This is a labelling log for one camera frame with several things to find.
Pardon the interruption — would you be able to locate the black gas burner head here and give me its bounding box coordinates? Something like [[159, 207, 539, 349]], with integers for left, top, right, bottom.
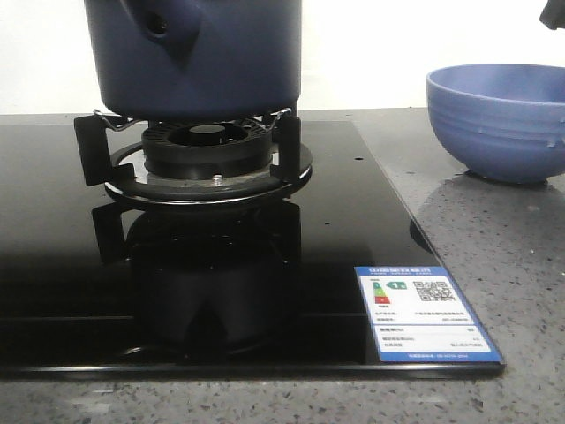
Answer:
[[141, 122, 272, 180]]

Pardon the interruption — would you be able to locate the black glass gas stove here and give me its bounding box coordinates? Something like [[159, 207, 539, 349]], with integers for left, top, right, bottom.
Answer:
[[1, 121, 504, 380]]

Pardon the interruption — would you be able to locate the black pot support grate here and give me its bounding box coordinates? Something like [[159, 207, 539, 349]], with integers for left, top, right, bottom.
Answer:
[[74, 109, 313, 210]]

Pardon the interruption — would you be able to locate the dark robot gripper part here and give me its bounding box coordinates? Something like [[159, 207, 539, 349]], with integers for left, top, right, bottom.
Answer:
[[539, 0, 565, 30]]

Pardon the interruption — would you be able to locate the dark blue cooking pot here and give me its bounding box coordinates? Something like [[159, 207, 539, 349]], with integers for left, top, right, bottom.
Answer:
[[84, 1, 302, 121]]

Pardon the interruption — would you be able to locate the blue energy efficiency label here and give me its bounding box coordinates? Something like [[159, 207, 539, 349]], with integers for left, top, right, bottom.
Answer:
[[355, 266, 502, 364]]

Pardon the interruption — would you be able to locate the light blue ceramic bowl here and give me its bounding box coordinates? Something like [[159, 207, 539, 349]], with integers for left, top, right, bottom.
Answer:
[[426, 64, 564, 184]]

